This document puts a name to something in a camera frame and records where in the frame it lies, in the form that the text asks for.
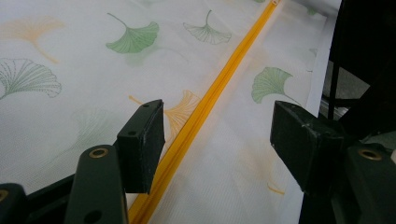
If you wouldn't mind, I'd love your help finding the black metal stand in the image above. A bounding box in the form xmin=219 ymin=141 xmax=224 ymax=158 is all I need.
xmin=326 ymin=0 xmax=396 ymax=147

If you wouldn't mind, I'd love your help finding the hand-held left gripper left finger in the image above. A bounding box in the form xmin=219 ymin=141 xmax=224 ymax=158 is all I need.
xmin=115 ymin=99 xmax=166 ymax=194

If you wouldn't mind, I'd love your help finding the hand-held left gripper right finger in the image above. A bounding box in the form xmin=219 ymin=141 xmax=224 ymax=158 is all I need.
xmin=270 ymin=100 xmax=345 ymax=195

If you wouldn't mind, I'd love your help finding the white leaf-print mesh laundry bag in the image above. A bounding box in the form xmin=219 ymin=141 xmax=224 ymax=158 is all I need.
xmin=0 ymin=0 xmax=328 ymax=224

